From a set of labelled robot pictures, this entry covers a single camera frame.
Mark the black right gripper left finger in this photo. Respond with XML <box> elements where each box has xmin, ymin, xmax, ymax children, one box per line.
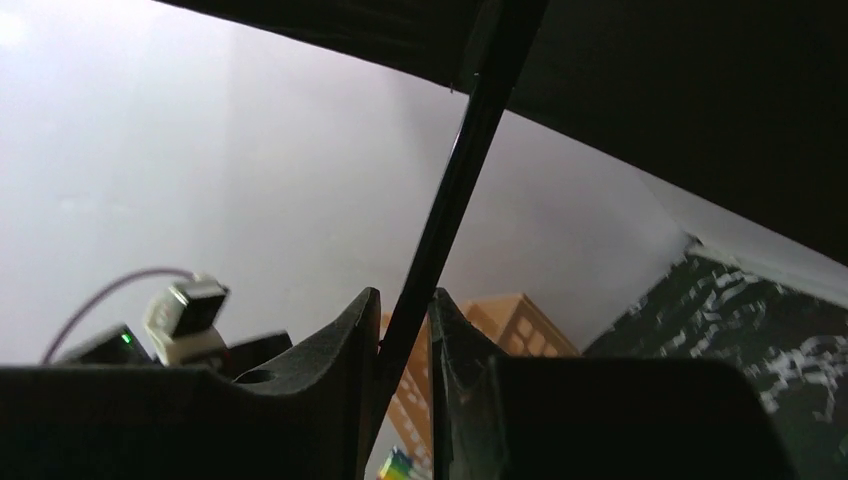
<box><xmin>1</xmin><ymin>287</ymin><xmax>381</xmax><ymax>479</ymax></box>

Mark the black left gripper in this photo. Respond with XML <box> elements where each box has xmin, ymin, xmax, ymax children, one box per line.
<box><xmin>56</xmin><ymin>324</ymin><xmax>292</xmax><ymax>380</ymax></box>

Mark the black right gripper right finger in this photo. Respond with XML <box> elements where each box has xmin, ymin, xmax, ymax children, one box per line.
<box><xmin>428</xmin><ymin>289</ymin><xmax>797</xmax><ymax>479</ymax></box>

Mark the black and pink folding umbrella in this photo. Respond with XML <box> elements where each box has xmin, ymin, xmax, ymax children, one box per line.
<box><xmin>183</xmin><ymin>1</ymin><xmax>847</xmax><ymax>479</ymax></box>

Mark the orange plastic desk organizer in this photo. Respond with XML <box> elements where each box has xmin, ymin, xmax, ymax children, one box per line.
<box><xmin>387</xmin><ymin>294</ymin><xmax>580</xmax><ymax>477</ymax></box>

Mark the colourful marker set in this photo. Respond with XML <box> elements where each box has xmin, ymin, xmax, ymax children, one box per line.
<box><xmin>376</xmin><ymin>447</ymin><xmax>432</xmax><ymax>480</ymax></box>

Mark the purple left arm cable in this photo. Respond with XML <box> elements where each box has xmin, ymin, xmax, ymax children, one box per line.
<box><xmin>40</xmin><ymin>266</ymin><xmax>197</xmax><ymax>366</ymax></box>

